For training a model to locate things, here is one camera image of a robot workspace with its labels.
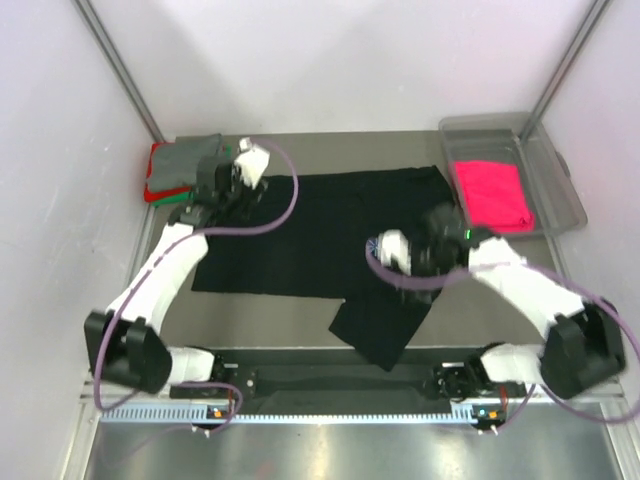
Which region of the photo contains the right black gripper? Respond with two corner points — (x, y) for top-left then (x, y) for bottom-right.
(396, 244), (459, 302)

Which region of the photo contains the black t shirt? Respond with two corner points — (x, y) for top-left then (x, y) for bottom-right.
(192, 166), (453, 371)

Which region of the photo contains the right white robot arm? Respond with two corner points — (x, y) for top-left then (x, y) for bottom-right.
(408, 204), (627, 400)

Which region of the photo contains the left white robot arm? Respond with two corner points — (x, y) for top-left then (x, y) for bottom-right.
(84, 146), (270, 397)

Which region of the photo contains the folded green t shirt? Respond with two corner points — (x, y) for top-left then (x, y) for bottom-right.
(152, 144), (234, 208)

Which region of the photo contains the folded grey t shirt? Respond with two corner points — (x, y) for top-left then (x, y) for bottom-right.
(146, 134), (223, 193)

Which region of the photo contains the folded red t shirt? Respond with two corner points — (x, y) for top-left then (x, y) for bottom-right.
(143, 142), (199, 203)

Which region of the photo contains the pink t shirt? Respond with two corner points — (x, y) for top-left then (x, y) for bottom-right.
(453, 160), (536, 234)

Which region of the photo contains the clear plastic bin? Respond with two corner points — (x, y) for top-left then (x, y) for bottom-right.
(439, 112), (587, 238)

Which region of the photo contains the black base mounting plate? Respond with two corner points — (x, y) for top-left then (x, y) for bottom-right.
(169, 347), (529, 416)

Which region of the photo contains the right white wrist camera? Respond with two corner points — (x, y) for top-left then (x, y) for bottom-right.
(377, 230), (411, 275)

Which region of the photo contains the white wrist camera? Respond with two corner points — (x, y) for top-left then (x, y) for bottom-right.
(234, 137), (270, 190)
(377, 230), (411, 275)

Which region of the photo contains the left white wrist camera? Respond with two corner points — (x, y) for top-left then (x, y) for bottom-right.
(234, 137), (270, 190)

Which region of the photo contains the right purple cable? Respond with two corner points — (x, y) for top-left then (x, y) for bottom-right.
(364, 247), (640, 435)

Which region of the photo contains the purple cable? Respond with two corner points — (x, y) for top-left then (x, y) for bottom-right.
(92, 139), (301, 432)
(364, 247), (640, 435)

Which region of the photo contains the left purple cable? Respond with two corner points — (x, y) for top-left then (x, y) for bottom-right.
(92, 139), (301, 432)

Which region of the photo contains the slotted cable duct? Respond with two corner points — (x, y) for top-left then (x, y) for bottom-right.
(101, 403), (506, 425)

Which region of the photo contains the aluminium rail frame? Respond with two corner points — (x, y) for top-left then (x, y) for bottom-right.
(61, 392), (639, 479)

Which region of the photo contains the left aluminium frame post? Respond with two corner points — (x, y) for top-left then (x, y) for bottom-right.
(71, 0), (165, 142)

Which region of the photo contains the aluminium frame post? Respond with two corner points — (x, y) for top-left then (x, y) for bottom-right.
(71, 0), (165, 142)
(519, 0), (613, 144)

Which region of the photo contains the right aluminium frame post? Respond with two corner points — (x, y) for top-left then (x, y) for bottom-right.
(519, 0), (613, 144)

